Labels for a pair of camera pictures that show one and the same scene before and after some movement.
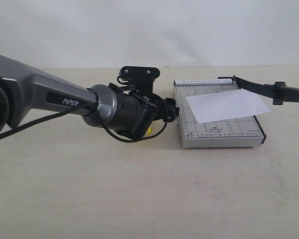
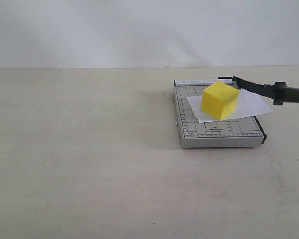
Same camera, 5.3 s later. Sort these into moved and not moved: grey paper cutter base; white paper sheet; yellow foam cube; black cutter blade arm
Moved: yellow foam cube
Not moved: black cutter blade arm; white paper sheet; grey paper cutter base
